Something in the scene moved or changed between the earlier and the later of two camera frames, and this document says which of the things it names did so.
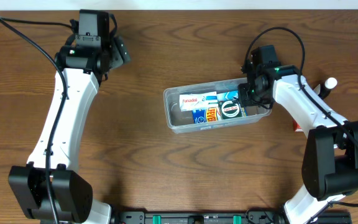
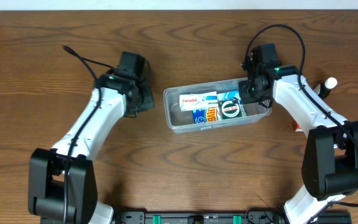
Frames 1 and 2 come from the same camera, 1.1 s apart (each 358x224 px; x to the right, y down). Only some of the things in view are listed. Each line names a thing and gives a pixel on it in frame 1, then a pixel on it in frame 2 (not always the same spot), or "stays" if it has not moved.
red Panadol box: (296, 126) stays
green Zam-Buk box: (230, 109) stays
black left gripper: (118, 54) -> (146, 99)
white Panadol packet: (198, 101) stays
